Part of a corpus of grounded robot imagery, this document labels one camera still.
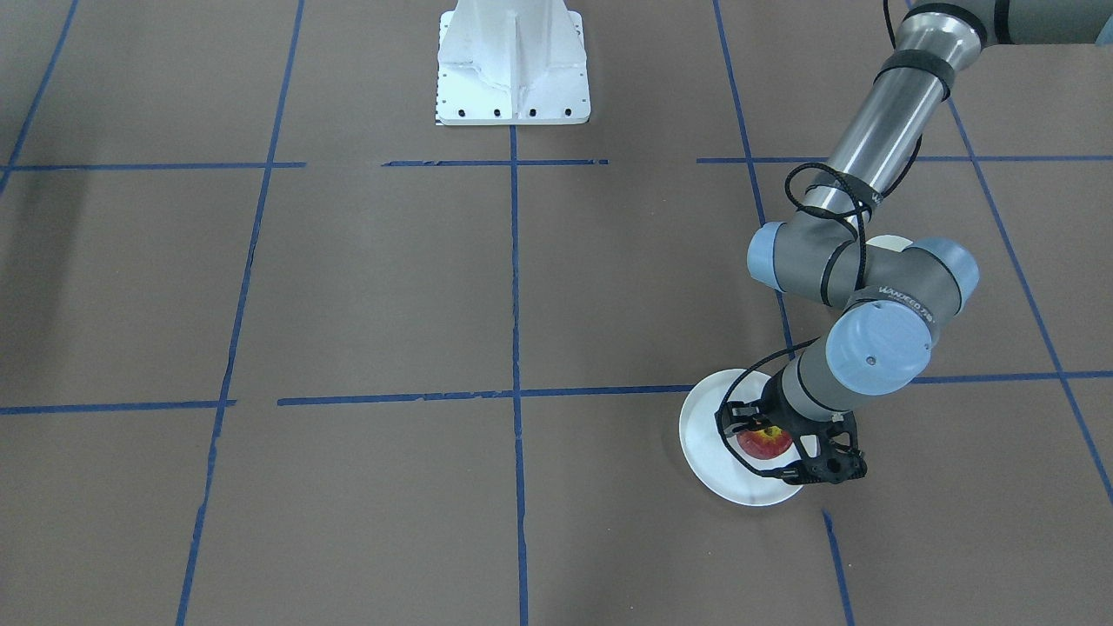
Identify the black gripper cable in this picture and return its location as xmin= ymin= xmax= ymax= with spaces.
xmin=723 ymin=0 xmax=923 ymax=418

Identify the red yellow apple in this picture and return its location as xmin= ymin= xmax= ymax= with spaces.
xmin=736 ymin=426 xmax=794 ymax=461

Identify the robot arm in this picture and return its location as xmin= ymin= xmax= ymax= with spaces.
xmin=713 ymin=1 xmax=1110 ymax=486

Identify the white round plate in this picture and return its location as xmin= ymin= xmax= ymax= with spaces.
xmin=678 ymin=369 xmax=802 ymax=507

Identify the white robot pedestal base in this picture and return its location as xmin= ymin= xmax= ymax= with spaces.
xmin=435 ymin=1 xmax=592 ymax=126

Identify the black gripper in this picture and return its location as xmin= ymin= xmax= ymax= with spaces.
xmin=716 ymin=393 xmax=868 ymax=485

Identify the white round bowl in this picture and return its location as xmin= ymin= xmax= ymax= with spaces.
xmin=866 ymin=234 xmax=913 ymax=253

